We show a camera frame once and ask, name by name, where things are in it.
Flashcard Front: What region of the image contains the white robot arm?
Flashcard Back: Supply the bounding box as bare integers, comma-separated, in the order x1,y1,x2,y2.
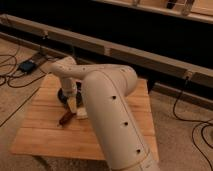
51,56,160,171

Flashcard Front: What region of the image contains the dark red pepper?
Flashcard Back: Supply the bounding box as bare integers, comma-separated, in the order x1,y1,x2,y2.
58,111,75,126

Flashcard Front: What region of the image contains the white rectangular block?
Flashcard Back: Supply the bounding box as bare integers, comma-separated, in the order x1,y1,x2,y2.
77,107,88,120

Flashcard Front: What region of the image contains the wooden table board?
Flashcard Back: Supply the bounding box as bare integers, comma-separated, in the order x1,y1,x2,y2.
11,74,159,160

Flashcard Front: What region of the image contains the black cable right floor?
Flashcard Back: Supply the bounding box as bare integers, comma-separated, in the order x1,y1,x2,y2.
172,76,213,163

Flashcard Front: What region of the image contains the black power adapter box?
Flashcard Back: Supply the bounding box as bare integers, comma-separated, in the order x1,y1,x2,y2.
18,60,36,74

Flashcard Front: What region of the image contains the black cable floor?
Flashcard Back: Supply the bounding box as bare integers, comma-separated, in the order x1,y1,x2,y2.
0,44,72,128
172,76,213,163

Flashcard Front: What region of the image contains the long wooden beam rail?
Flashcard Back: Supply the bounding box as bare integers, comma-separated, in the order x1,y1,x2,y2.
0,14,213,88

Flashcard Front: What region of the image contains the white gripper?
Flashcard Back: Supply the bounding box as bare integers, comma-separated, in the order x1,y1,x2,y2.
60,78,77,113

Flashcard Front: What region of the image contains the black cable left floor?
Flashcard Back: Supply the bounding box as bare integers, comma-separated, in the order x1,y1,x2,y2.
0,44,72,128

